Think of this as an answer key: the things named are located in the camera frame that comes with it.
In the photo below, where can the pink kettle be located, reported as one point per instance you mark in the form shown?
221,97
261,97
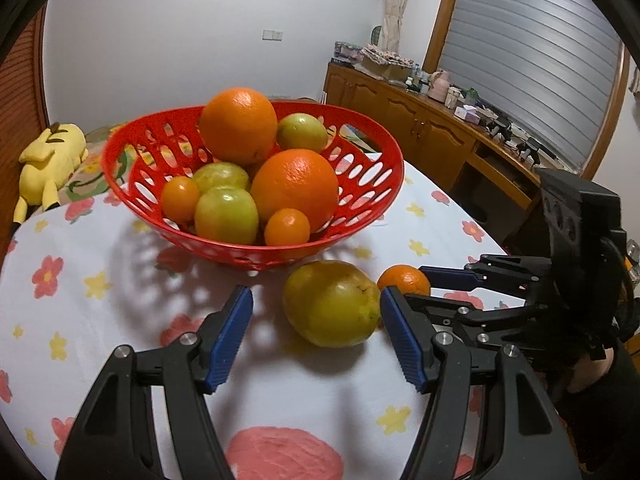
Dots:
440,85

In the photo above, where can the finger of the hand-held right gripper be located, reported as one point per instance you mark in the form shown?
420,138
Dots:
500,272
480,322

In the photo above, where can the person's right hand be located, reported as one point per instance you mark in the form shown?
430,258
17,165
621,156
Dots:
592,370

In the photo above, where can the cardboard box with clutter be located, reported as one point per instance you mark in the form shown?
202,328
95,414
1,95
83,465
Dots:
387,62

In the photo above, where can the small green citrus fruit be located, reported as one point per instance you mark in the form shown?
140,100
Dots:
302,132
226,215
220,176

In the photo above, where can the wooden slatted wardrobe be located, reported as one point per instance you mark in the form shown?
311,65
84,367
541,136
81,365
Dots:
20,85

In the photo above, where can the yellow plush toy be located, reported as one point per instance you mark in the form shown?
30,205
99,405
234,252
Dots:
50,160

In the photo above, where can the red perforated plastic basket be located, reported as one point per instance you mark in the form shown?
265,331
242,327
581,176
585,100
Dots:
200,246

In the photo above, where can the white flower-print cloth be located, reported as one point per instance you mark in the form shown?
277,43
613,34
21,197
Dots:
100,310

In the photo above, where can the large yellow-green citrus fruit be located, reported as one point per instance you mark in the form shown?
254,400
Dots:
330,305

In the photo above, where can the stack of clear storage boxes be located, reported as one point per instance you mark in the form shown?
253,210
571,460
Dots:
346,52

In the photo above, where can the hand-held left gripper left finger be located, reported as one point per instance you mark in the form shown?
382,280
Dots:
230,340

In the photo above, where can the small grey desk fan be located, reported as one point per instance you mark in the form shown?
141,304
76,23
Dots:
377,36

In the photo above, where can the grey window roller blind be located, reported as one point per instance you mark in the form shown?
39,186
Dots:
530,50

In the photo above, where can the brown floral blanket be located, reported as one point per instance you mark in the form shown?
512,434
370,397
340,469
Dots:
87,175

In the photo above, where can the wooden cabinet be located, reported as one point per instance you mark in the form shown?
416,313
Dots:
400,110

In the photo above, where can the beige curtain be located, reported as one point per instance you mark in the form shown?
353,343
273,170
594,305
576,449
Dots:
400,5

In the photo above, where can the small tangerine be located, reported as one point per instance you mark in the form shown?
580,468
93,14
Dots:
287,227
180,199
405,280

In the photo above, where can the white wall switch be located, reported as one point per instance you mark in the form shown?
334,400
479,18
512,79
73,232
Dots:
273,35

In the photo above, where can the person's right forearm black sleeve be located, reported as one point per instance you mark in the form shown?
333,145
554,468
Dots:
615,420

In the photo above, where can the large orange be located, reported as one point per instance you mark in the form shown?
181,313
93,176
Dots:
295,187
237,125

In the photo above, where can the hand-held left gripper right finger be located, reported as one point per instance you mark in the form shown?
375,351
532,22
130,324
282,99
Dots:
402,340

